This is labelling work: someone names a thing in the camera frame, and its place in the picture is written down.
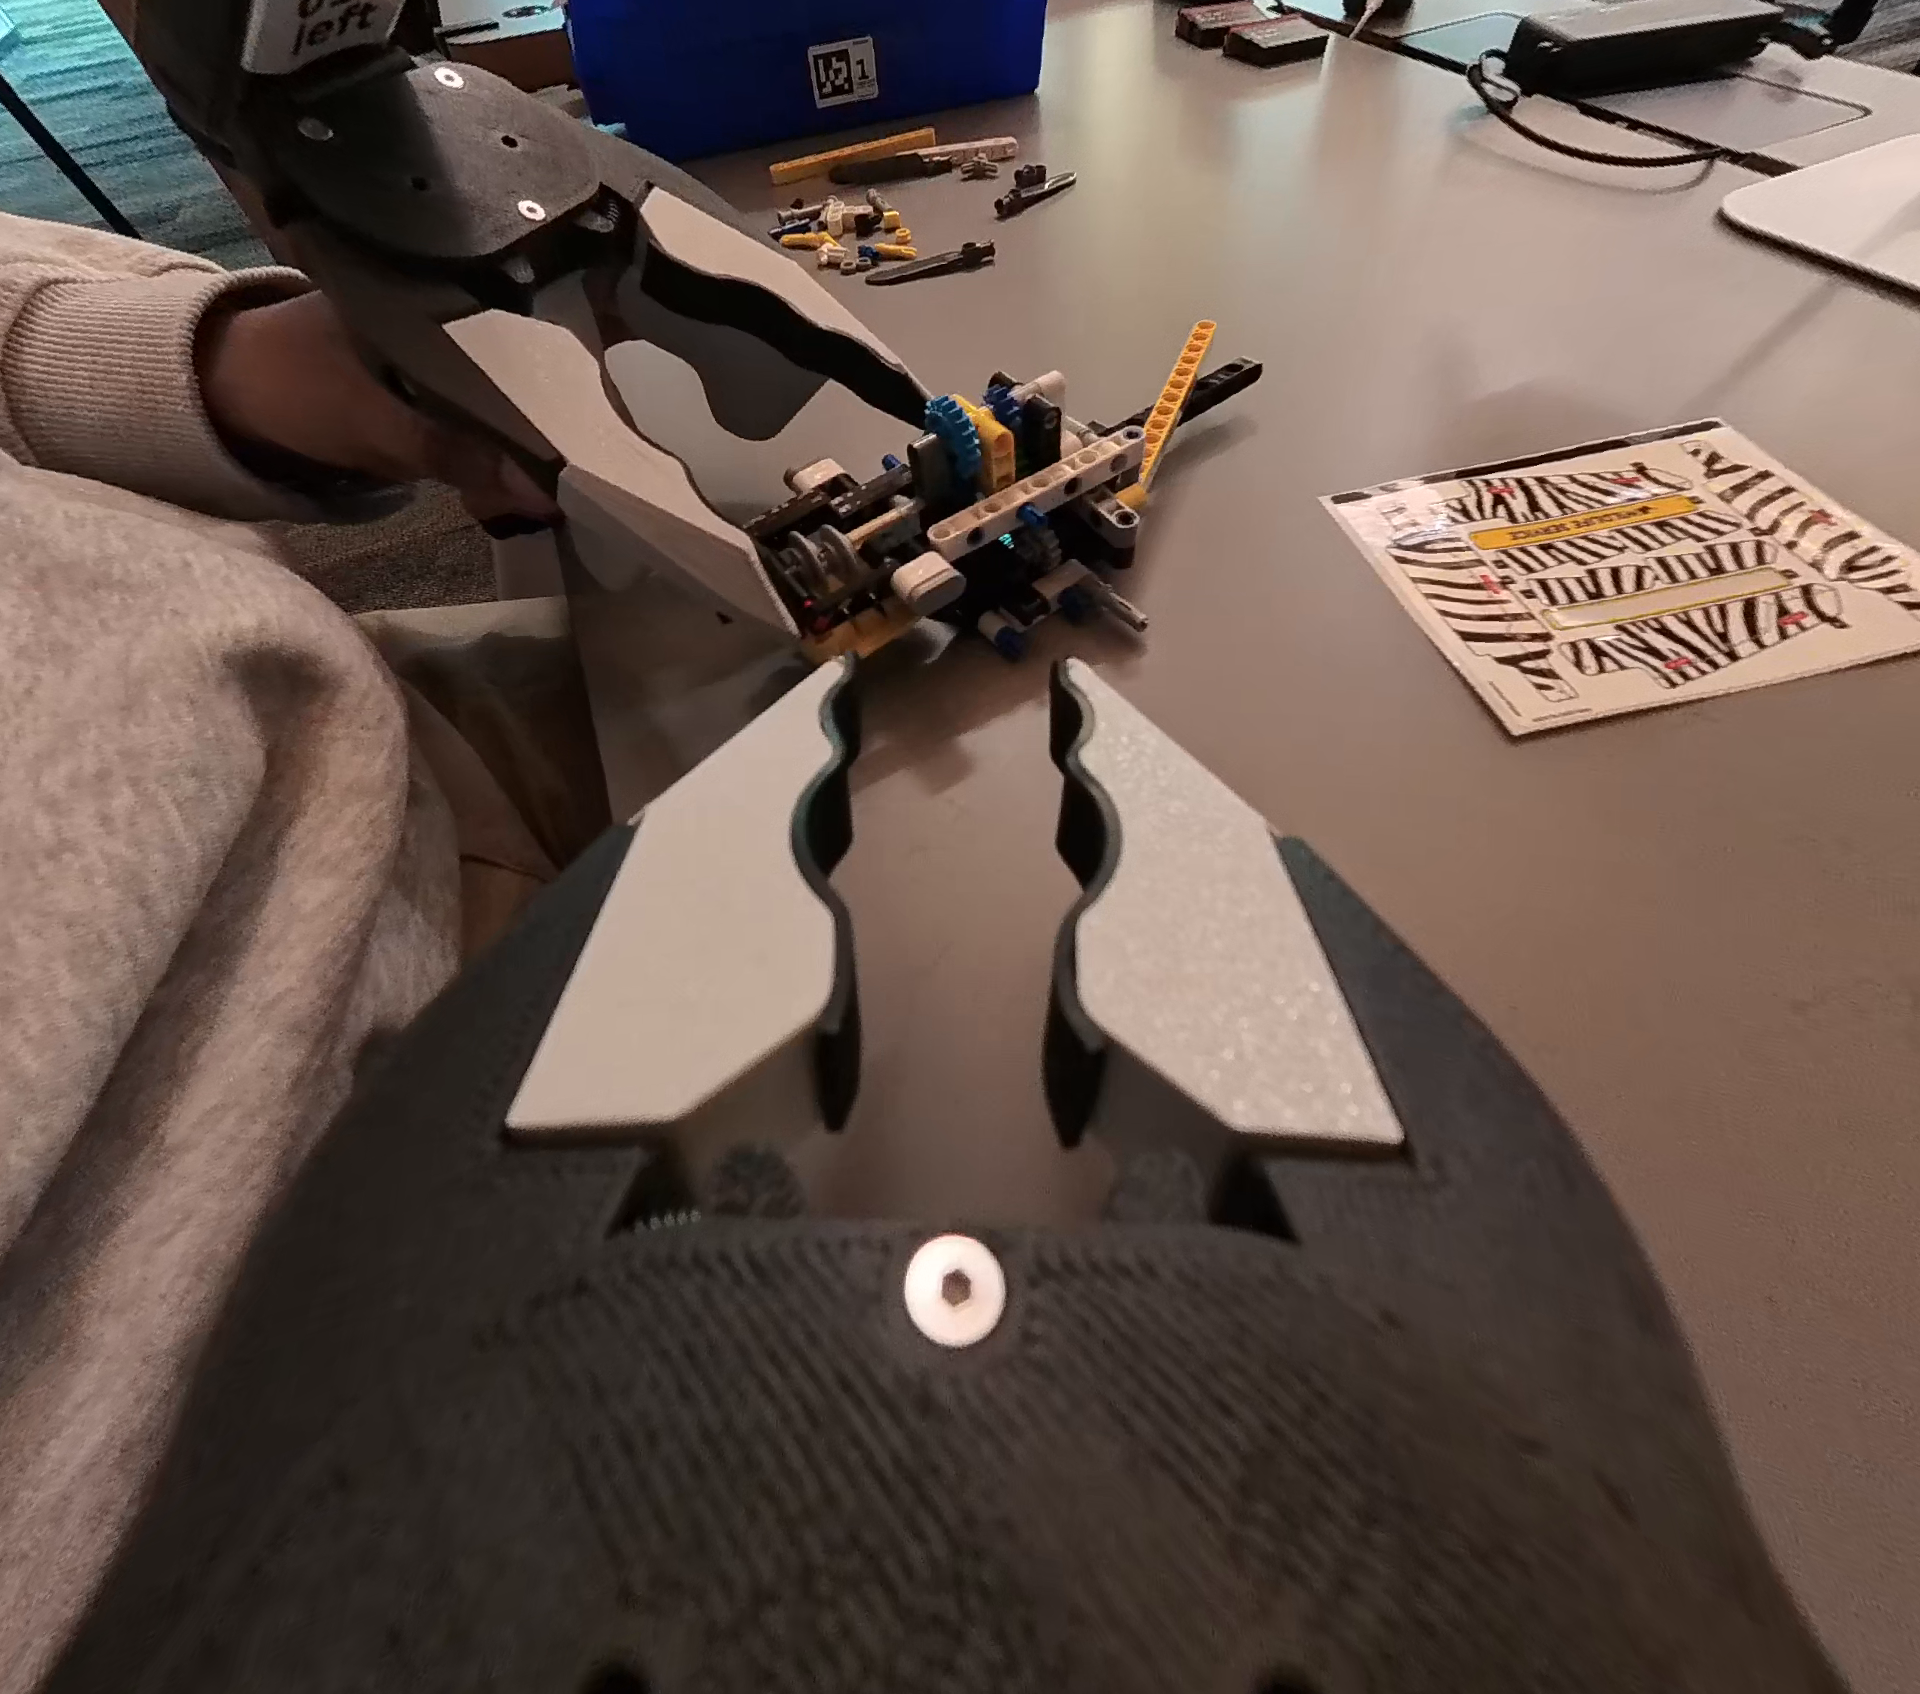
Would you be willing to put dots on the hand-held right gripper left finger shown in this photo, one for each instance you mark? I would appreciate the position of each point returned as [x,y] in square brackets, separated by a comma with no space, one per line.
[704,958]

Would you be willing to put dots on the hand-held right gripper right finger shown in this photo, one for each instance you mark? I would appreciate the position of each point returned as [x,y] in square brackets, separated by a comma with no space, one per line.
[1214,974]

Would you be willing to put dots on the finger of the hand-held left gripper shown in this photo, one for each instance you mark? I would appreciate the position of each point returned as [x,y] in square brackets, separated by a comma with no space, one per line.
[750,262]
[600,449]

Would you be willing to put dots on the partly built lego vehicle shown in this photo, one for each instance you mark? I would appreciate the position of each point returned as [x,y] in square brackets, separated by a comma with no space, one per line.
[991,508]

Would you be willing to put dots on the person's left forearm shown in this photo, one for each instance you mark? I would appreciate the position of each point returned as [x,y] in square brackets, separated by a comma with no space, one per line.
[104,344]

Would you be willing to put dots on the pile of small lego parts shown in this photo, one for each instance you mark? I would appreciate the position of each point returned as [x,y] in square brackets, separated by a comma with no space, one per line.
[841,225]

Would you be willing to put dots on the yellow lego beam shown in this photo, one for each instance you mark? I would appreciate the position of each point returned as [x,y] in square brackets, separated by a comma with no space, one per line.
[849,157]

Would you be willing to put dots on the metallic lego panel piece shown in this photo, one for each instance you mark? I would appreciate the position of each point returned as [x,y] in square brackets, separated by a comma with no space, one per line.
[884,168]
[922,267]
[1035,194]

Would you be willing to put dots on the person's left hand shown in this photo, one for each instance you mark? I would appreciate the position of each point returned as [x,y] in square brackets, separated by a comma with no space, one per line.
[330,404]

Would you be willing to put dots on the blue plastic bin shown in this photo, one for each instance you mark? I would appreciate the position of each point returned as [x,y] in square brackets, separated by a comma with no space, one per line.
[721,28]

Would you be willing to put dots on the tan pants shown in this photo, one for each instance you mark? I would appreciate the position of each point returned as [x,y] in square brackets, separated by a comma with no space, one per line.
[494,735]

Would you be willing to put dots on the small black battery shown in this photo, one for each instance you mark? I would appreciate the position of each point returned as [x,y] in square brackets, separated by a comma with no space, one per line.
[1278,41]
[1218,23]

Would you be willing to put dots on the zebra striped sticker sheet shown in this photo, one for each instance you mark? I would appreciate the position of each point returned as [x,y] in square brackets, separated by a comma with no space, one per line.
[1620,614]

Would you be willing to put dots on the black power adapter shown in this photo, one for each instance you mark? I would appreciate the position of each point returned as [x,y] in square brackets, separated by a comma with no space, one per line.
[1643,37]

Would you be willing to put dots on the white rounded flat pad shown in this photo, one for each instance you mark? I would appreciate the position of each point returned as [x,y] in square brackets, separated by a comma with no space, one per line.
[1845,216]

